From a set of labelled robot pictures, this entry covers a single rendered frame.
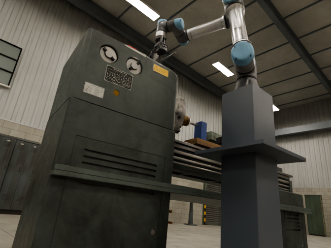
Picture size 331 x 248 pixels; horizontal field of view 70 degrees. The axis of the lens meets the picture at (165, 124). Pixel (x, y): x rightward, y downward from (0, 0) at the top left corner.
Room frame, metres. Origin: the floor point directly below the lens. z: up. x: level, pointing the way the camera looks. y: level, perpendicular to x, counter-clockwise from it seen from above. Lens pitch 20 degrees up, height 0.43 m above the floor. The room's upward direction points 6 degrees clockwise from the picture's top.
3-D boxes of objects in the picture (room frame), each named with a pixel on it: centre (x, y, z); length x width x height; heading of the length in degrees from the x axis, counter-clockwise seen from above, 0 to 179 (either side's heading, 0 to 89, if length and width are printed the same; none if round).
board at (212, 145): (1.72, -0.24, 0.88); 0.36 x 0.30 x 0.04; 35
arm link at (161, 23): (1.32, 0.09, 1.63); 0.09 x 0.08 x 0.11; 64
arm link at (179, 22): (1.30, -0.01, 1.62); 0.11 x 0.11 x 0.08; 64
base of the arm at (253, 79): (1.21, -0.45, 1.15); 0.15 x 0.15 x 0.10
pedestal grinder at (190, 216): (10.39, -1.42, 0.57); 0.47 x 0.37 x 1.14; 131
